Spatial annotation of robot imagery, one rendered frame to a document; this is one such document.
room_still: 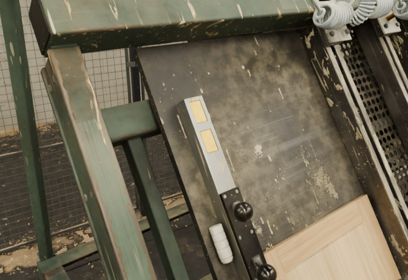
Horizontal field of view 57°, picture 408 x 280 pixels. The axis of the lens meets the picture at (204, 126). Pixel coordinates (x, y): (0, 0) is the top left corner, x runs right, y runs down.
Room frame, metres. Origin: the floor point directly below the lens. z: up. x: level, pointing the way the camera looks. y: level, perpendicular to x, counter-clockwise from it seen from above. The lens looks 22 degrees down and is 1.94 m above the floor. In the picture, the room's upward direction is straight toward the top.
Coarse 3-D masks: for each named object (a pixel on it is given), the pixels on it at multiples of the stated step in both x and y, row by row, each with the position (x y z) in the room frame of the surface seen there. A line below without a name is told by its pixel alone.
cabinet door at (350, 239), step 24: (336, 216) 0.83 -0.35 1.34; (360, 216) 0.86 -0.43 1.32; (288, 240) 0.72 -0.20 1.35; (312, 240) 0.75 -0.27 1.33; (336, 240) 0.78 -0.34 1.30; (360, 240) 0.82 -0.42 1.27; (384, 240) 0.86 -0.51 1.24; (288, 264) 0.68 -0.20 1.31; (312, 264) 0.71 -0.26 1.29; (336, 264) 0.74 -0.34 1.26; (360, 264) 0.77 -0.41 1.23; (384, 264) 0.81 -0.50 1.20
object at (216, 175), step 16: (192, 128) 0.76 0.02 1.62; (208, 128) 0.77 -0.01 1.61; (192, 144) 0.76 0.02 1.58; (208, 160) 0.73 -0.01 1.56; (224, 160) 0.74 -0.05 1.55; (208, 176) 0.72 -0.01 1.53; (224, 176) 0.72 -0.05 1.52; (208, 192) 0.72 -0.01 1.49; (224, 224) 0.67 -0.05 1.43; (240, 256) 0.63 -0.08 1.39; (240, 272) 0.62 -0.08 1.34
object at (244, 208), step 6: (234, 204) 0.67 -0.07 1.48; (240, 204) 0.59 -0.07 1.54; (246, 204) 0.59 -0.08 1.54; (234, 210) 0.58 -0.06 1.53; (240, 210) 0.58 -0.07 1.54; (246, 210) 0.57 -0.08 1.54; (252, 210) 0.58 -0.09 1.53; (234, 216) 0.58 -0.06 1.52; (240, 216) 0.57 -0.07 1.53; (246, 216) 0.57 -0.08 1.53; (252, 216) 0.58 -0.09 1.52
